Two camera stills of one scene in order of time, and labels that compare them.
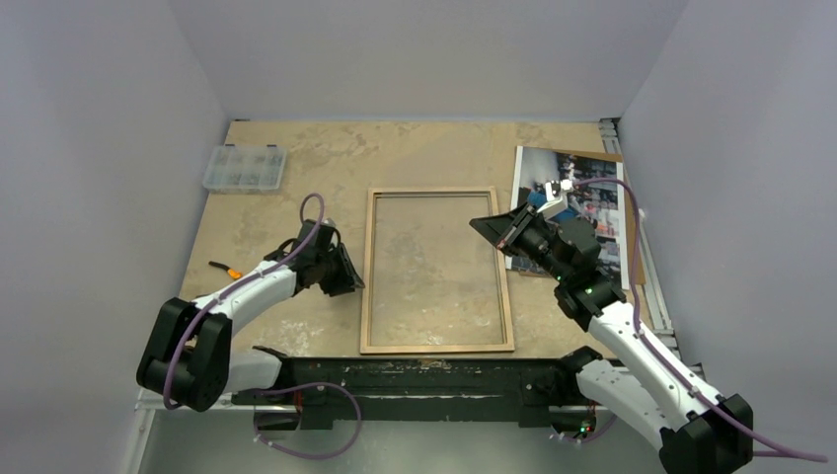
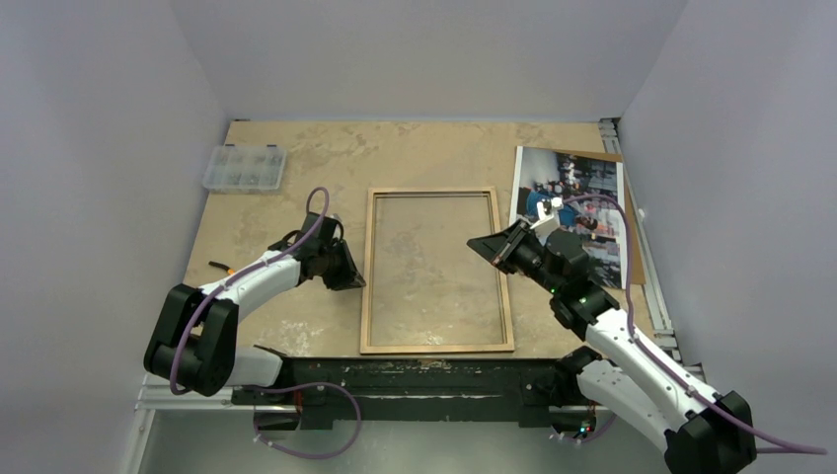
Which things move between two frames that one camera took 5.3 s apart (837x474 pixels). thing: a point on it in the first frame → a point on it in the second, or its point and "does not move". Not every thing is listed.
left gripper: x=346 y=279 does not move
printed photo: x=602 y=205 does not move
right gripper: x=517 y=229 → x=512 y=246
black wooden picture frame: x=366 y=323 does not move
